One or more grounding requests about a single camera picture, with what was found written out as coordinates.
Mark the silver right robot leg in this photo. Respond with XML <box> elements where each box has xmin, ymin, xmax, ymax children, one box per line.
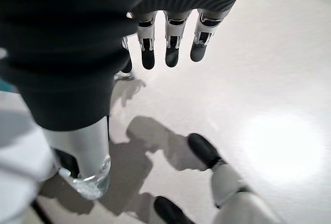
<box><xmin>187</xmin><ymin>132</ymin><xmax>283</xmax><ymax>224</ymax></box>

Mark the silver robot leg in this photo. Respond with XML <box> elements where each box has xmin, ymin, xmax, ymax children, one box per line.
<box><xmin>187</xmin><ymin>132</ymin><xmax>283</xmax><ymax>224</ymax></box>
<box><xmin>153</xmin><ymin>195</ymin><xmax>198</xmax><ymax>224</ymax></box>

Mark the silver left robot leg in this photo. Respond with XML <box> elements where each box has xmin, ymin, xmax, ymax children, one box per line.
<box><xmin>153</xmin><ymin>195</ymin><xmax>198</xmax><ymax>224</ymax></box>

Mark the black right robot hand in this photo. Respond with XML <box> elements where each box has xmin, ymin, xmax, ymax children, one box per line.
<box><xmin>0</xmin><ymin>0</ymin><xmax>252</xmax><ymax>201</ymax></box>

